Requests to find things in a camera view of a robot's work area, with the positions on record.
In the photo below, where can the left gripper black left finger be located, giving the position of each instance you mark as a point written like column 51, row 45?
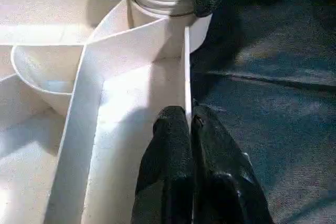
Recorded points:
column 168, row 169

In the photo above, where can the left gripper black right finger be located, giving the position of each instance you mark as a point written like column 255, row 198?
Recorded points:
column 223, row 176

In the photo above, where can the white plastic table top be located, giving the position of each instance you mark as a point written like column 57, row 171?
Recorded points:
column 118, row 77

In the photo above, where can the black cloth mat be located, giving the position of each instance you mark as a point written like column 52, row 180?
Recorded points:
column 275, row 116

